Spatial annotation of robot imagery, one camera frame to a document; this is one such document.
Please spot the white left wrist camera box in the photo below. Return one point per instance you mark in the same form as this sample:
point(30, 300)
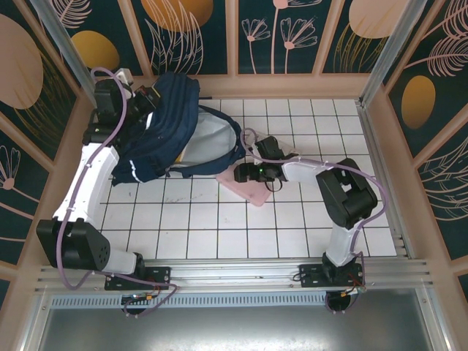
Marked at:
point(124, 77)

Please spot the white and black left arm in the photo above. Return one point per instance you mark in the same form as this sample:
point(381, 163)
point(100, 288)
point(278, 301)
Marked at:
point(87, 175)

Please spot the wall panel with orange oval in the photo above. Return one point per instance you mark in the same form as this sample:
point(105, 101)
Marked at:
point(95, 51)

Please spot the navy blue backpack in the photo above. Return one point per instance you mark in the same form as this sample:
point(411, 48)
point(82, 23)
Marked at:
point(164, 128)

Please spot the wall panel with pink flowers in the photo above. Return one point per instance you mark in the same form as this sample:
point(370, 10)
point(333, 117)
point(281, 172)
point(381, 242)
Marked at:
point(278, 36)

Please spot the grey metal shelf plate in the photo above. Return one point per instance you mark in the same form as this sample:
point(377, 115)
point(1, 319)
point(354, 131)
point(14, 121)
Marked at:
point(234, 329)

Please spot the wall panel pale circle reeds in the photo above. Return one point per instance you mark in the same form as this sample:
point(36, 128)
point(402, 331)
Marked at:
point(351, 47)

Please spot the wall panel orange oval fern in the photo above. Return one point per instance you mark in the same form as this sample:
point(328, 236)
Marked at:
point(424, 95)

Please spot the wall panel orange circle leaves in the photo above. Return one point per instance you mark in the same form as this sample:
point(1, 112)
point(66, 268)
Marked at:
point(175, 22)

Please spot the aluminium table side rail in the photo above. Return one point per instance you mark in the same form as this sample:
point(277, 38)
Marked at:
point(384, 183)

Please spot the aluminium mounting rail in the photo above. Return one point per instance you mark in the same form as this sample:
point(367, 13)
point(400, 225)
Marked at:
point(237, 272)

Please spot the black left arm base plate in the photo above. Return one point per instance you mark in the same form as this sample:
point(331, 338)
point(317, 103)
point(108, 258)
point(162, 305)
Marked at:
point(161, 278)

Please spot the wall panel large pale circle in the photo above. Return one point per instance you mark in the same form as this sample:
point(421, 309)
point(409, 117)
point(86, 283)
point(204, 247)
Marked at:
point(22, 73)

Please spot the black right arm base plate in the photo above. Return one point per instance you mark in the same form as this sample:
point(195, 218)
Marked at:
point(311, 276)

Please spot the wall panel with pink leaves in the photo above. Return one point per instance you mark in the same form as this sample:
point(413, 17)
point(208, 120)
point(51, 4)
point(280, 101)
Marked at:
point(446, 197)

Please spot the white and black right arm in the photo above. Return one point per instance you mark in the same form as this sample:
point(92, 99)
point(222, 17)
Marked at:
point(300, 172)

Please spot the wall panel with single flower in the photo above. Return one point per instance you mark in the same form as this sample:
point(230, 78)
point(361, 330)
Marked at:
point(18, 204)

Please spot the aluminium corner post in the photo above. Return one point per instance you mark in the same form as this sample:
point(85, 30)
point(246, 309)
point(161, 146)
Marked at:
point(387, 55)
point(77, 62)

